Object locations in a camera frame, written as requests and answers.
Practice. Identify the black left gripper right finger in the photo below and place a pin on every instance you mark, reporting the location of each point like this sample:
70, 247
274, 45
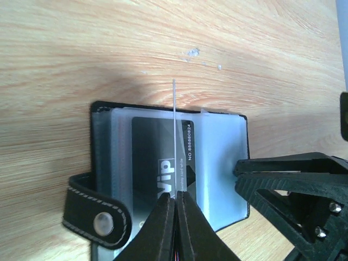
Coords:
195, 238

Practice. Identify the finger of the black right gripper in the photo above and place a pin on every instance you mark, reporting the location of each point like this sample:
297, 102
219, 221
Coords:
313, 162
309, 209

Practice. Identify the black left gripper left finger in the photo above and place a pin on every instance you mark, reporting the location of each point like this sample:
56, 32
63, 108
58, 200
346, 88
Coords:
155, 241

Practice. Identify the black card holder wallet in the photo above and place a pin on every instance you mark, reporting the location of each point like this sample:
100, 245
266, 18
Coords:
99, 204

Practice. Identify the black VIP card in holder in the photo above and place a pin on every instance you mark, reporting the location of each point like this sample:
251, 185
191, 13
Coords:
163, 158

